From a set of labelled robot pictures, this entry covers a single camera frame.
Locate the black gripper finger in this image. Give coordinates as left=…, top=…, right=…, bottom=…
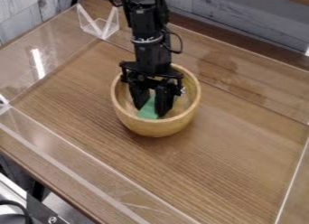
left=154, top=83, right=175, bottom=117
left=130, top=81, right=150, bottom=110

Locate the green rectangular block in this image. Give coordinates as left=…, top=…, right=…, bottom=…
left=137, top=94, right=158, bottom=119

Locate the brown wooden bowl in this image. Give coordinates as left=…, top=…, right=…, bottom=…
left=110, top=63, right=202, bottom=137

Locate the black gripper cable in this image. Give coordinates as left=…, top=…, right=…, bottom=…
left=162, top=26, right=185, bottom=55

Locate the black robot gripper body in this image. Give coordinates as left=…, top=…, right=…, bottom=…
left=119, top=36, right=183, bottom=91

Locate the black cable bottom left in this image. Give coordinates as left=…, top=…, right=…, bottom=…
left=0, top=201, right=34, bottom=224

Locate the black metal table bracket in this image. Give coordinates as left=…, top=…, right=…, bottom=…
left=27, top=193, right=70, bottom=224

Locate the clear acrylic corner bracket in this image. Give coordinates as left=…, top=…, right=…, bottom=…
left=76, top=4, right=119, bottom=41

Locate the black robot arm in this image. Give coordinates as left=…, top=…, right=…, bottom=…
left=110, top=0, right=183, bottom=117

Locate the clear acrylic tray wall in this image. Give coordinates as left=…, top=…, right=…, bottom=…
left=0, top=101, right=191, bottom=224

